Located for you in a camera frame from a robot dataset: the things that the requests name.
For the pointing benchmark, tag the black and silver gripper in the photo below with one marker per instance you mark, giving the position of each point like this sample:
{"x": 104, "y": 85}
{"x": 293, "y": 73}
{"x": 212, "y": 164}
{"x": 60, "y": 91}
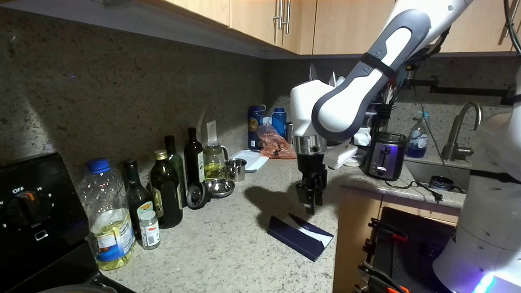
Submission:
{"x": 311, "y": 163}

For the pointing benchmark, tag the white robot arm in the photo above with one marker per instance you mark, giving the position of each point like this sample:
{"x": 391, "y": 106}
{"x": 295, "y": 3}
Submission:
{"x": 347, "y": 103}

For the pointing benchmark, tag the navy blue eyeglasses case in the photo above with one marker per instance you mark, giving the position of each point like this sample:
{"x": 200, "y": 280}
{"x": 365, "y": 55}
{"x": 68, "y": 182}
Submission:
{"x": 293, "y": 238}

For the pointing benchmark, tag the wooden cabinet panel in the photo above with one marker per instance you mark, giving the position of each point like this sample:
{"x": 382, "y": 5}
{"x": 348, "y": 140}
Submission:
{"x": 352, "y": 244}

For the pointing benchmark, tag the orange plastic bag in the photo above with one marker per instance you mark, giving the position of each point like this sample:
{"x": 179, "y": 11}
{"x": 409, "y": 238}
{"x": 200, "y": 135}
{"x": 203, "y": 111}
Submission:
{"x": 275, "y": 142}

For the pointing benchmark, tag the black toaster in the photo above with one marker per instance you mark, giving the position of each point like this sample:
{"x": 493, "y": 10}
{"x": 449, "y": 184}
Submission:
{"x": 384, "y": 156}

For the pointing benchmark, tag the blue can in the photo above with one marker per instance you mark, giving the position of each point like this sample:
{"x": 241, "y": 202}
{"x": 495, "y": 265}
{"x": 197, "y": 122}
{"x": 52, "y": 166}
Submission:
{"x": 255, "y": 127}
{"x": 280, "y": 122}

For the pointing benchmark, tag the steel bowl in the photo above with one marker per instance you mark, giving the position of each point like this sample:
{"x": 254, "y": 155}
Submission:
{"x": 220, "y": 187}

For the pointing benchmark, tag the glass oil cruet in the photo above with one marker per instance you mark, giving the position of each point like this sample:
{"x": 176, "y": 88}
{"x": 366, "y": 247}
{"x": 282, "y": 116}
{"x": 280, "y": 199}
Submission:
{"x": 215, "y": 164}

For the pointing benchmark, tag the blue dish soap bottle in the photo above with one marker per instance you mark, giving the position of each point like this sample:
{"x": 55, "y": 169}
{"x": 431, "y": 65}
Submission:
{"x": 417, "y": 143}

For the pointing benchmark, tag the steel sink basin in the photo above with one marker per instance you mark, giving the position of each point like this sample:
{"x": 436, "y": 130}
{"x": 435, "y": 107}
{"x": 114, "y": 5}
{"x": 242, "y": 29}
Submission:
{"x": 428, "y": 169}

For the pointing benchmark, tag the black round lid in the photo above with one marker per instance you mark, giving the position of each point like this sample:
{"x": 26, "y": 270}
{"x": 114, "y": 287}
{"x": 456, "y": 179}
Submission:
{"x": 195, "y": 195}

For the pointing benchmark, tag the tall dark bottle white label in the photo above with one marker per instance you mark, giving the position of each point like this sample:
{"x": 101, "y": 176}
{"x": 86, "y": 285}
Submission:
{"x": 194, "y": 163}

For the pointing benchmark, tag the green glass bottle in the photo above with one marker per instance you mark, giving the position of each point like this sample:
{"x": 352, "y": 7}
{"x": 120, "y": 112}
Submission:
{"x": 174, "y": 163}

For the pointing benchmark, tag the steel faucet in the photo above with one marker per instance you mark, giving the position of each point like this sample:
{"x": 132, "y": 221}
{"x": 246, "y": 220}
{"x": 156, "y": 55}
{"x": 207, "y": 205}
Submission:
{"x": 452, "y": 140}

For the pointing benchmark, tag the olive oil bottle gold cap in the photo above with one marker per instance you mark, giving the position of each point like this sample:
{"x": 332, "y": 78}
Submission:
{"x": 164, "y": 195}

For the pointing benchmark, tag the small spice jar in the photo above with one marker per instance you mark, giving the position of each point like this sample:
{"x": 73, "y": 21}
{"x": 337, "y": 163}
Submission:
{"x": 148, "y": 230}

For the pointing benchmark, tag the wooden upper cabinets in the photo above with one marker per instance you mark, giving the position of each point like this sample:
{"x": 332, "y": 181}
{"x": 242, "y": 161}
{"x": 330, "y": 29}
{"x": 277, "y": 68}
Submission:
{"x": 335, "y": 24}

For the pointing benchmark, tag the dark wine bottle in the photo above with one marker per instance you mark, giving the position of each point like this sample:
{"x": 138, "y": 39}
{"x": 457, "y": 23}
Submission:
{"x": 135, "y": 195}

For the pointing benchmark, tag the large plastic oil bottle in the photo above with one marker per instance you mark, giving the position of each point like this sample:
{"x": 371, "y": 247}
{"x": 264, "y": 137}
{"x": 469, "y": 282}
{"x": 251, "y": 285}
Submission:
{"x": 111, "y": 228}

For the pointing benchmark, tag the black stove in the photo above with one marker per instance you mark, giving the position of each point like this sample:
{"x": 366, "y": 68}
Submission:
{"x": 32, "y": 244}

